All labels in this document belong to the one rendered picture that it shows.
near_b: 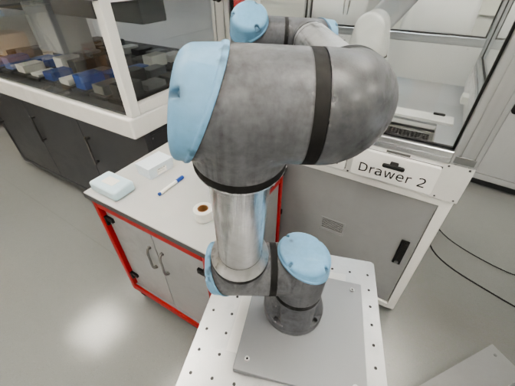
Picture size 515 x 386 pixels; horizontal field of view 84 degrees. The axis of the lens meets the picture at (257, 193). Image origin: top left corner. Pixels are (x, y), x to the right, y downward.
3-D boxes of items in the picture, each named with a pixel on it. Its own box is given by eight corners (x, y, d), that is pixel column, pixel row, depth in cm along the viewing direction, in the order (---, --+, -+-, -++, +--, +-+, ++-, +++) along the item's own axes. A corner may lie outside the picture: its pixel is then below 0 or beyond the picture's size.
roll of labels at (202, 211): (217, 212, 103) (216, 204, 101) (208, 225, 98) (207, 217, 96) (199, 208, 105) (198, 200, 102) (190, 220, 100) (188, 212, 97)
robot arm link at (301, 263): (327, 309, 63) (342, 273, 55) (267, 309, 63) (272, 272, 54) (318, 264, 72) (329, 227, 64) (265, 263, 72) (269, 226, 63)
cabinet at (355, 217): (392, 319, 150) (460, 206, 100) (231, 243, 190) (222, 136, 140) (415, 213, 214) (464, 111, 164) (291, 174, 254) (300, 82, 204)
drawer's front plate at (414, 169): (430, 194, 102) (442, 169, 95) (349, 171, 113) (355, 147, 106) (430, 192, 103) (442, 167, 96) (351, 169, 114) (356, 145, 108)
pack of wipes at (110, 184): (136, 189, 114) (133, 180, 111) (116, 202, 107) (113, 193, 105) (112, 178, 120) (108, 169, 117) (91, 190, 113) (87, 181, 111)
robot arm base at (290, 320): (326, 337, 68) (335, 316, 62) (264, 335, 68) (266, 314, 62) (316, 282, 80) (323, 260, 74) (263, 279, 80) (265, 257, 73)
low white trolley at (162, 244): (224, 356, 136) (206, 254, 88) (134, 296, 160) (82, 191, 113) (279, 269, 175) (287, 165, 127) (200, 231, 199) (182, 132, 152)
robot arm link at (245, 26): (287, -2, 56) (280, 39, 66) (229, -5, 55) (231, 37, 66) (287, 33, 54) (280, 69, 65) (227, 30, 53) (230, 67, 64)
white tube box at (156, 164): (151, 180, 119) (148, 170, 115) (138, 173, 122) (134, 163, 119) (174, 166, 127) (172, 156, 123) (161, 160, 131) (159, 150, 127)
